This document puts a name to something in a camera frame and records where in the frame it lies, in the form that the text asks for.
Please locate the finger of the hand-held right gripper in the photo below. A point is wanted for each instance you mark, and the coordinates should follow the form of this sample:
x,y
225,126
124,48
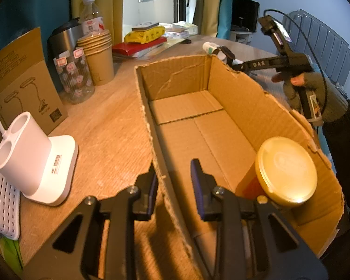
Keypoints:
x,y
228,54

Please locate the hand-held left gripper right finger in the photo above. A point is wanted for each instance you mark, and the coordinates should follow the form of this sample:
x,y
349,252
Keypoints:
x,y
197,180

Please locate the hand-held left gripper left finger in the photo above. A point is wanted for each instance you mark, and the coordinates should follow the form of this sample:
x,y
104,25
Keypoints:
x,y
153,187

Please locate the brown cardboard box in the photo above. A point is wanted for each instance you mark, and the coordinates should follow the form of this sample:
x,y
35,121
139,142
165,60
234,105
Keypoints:
x,y
192,105

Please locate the gold lid round jar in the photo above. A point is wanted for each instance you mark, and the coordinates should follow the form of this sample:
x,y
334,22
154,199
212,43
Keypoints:
x,y
285,169

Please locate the person's right forearm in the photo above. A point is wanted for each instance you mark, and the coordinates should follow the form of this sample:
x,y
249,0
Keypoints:
x,y
347,145

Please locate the person's right hand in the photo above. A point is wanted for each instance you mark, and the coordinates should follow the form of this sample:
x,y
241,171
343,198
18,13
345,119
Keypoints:
x,y
316,83

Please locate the blue curtain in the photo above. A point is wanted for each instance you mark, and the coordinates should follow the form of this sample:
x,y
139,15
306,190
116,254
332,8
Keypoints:
x,y
225,5

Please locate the olive curtain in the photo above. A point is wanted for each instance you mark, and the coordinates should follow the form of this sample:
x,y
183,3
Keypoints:
x,y
207,3

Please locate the stack of white boxes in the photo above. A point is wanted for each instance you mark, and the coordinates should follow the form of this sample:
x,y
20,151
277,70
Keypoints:
x,y
173,32

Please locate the pile of papers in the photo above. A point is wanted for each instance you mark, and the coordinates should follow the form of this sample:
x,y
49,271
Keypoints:
x,y
160,49

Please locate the small flat grey box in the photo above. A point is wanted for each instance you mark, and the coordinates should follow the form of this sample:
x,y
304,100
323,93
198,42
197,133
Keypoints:
x,y
145,26

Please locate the yellow wipes packet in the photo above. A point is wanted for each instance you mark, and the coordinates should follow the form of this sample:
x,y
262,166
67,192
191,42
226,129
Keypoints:
x,y
143,36

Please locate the white desk lamp base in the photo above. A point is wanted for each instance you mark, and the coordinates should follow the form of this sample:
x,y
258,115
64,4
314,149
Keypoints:
x,y
58,163

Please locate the red book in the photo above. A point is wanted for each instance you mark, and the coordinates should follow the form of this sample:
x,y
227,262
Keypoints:
x,y
128,48

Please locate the stack of brown paper cups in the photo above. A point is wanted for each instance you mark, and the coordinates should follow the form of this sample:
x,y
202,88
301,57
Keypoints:
x,y
100,64

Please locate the patterned glass jar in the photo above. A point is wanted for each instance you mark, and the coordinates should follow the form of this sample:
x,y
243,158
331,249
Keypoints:
x,y
75,78

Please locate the clear plastic water bottle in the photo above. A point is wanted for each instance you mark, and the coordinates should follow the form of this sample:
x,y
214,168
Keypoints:
x,y
90,14

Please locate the white perforated tray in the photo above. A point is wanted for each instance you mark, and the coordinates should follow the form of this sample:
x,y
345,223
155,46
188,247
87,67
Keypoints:
x,y
3,204

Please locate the green carton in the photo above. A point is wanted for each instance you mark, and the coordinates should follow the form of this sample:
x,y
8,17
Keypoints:
x,y
5,250

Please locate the steel thermos flask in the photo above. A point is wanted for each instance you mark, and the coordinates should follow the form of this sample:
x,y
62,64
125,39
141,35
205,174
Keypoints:
x,y
64,39

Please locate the brown printed lamp packaging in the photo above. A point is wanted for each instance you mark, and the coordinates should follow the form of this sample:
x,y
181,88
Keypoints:
x,y
20,73

